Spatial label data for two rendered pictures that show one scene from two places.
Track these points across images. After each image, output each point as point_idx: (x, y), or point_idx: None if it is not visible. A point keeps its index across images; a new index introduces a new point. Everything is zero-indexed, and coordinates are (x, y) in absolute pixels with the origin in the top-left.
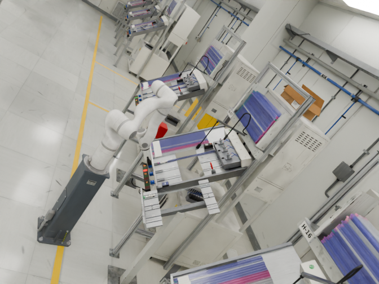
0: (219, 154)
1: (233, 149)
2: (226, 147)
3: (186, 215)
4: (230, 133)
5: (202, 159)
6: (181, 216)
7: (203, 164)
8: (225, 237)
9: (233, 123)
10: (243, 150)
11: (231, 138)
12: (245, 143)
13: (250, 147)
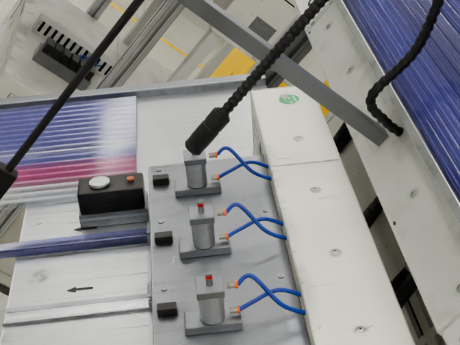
0: (152, 268)
1: (277, 239)
2: (227, 223)
3: None
4: (289, 120)
5: (37, 289)
6: None
7: (21, 341)
8: None
9: (321, 54)
10: (360, 260)
11: (283, 155)
12: None
13: (415, 249)
